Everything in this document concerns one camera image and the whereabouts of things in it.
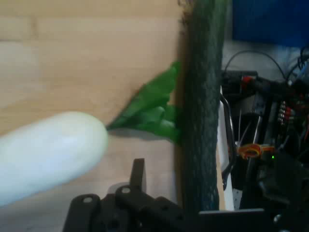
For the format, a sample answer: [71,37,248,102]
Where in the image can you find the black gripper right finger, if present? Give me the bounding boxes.
[198,208,309,232]

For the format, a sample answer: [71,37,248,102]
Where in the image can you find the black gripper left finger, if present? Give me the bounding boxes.
[62,158,188,232]

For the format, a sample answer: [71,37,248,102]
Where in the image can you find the long dark green cucumber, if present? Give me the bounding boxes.
[180,0,230,211]

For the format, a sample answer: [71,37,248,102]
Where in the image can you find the white radish with green leaves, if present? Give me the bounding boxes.
[0,60,182,208]

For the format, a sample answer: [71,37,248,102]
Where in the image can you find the blue plastic bin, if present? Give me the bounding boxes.
[231,0,309,47]

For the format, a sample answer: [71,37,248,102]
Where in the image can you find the black electronics rack with wires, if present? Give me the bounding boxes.
[221,45,309,218]

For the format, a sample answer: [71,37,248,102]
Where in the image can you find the bamboo cutting board with handle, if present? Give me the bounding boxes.
[0,0,238,232]

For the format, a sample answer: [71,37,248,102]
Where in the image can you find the thin black looped cable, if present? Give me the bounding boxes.
[222,50,288,82]

